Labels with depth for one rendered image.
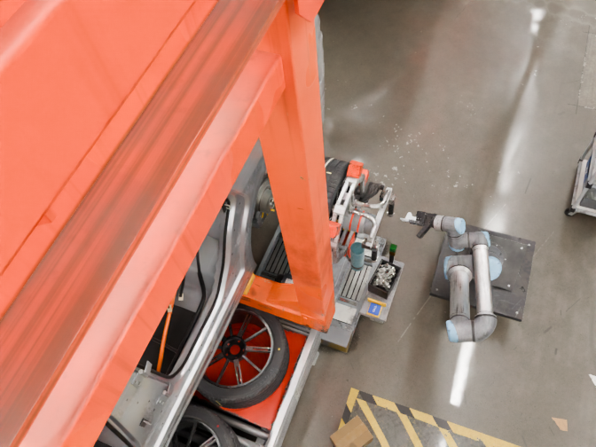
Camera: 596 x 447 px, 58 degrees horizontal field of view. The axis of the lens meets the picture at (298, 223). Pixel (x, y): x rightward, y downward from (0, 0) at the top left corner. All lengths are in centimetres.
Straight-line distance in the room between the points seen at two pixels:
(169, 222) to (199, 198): 8
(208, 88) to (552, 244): 370
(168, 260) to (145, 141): 29
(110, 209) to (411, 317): 324
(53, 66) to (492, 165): 446
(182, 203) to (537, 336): 325
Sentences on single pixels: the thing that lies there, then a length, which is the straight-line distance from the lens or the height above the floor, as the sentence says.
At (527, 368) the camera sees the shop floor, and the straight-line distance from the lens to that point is 400.
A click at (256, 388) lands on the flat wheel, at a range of 331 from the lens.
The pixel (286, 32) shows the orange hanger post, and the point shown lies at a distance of 138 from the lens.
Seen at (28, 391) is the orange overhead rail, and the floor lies 300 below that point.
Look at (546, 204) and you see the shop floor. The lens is 461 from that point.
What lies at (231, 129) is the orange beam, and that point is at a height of 273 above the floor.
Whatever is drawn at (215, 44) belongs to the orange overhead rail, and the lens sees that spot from 109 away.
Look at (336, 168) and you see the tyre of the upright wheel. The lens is 315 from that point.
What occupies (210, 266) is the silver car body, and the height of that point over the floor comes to 101.
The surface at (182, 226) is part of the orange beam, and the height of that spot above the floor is 273.
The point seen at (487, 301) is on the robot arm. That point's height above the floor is 88.
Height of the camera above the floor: 369
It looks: 60 degrees down
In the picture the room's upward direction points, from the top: 10 degrees counter-clockwise
